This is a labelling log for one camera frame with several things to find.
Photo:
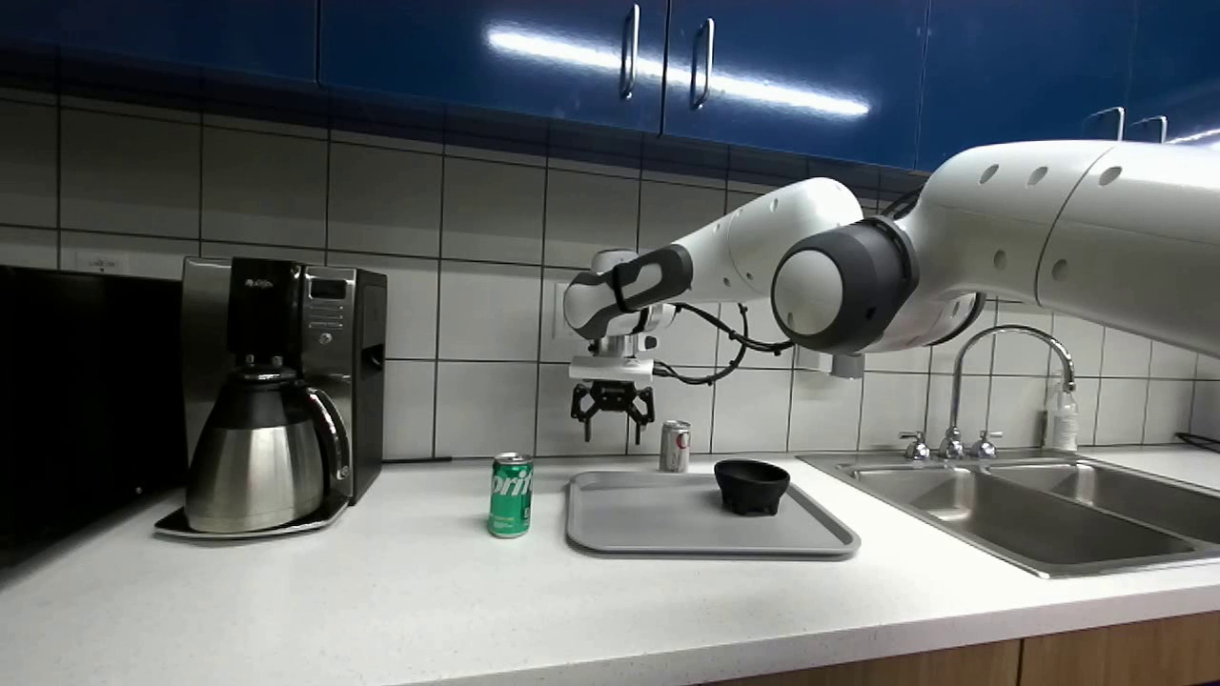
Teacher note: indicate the steel black coffee maker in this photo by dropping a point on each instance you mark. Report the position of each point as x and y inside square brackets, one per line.
[336, 368]

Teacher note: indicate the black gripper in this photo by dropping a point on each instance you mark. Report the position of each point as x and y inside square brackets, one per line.
[613, 396]

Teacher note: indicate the white red soda can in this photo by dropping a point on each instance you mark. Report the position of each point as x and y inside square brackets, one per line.
[676, 446]

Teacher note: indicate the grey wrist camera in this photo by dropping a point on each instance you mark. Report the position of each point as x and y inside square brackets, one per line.
[613, 372]

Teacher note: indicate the wooden base cabinet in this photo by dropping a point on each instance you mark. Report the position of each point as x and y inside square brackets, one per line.
[1080, 653]

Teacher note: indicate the chrome gooseneck faucet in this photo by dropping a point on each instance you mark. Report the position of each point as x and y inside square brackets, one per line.
[955, 445]

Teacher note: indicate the clear soap bottle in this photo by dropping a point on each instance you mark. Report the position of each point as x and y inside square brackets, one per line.
[1056, 423]

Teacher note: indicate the steel coffee carafe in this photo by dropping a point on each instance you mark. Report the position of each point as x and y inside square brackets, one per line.
[261, 461]

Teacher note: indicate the grey plastic tray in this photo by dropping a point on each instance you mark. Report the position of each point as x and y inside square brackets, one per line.
[660, 517]

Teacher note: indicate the blue upper cabinet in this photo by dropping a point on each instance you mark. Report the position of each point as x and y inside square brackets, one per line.
[383, 39]

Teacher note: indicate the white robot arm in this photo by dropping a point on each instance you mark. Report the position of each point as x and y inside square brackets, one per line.
[1080, 230]

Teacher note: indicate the green soda can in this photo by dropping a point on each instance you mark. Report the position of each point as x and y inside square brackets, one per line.
[514, 495]

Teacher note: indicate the black microwave oven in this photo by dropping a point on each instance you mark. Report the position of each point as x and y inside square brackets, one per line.
[76, 404]

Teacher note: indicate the stainless steel double sink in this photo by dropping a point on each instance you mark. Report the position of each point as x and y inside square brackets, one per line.
[1014, 519]

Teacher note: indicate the black bowl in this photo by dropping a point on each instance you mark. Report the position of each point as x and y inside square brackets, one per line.
[751, 489]

